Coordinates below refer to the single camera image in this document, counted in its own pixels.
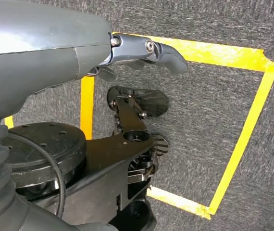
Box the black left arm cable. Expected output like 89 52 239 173
7 132 67 219

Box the yellow floor tape square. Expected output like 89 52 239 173
80 32 274 221

